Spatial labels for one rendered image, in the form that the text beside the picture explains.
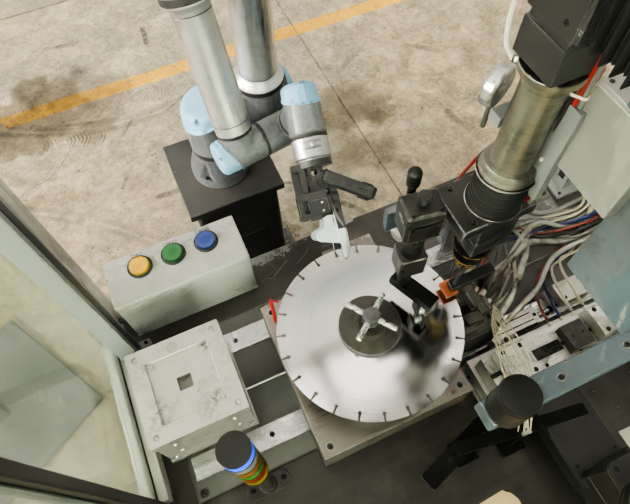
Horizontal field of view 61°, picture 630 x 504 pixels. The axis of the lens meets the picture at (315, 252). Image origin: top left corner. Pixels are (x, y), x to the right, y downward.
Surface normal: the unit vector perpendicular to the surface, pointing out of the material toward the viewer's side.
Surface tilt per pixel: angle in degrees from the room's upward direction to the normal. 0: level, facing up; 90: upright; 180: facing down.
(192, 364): 0
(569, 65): 90
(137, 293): 0
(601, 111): 90
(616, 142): 90
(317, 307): 0
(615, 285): 90
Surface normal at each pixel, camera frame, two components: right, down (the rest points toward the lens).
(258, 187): -0.03, -0.48
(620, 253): -0.91, 0.37
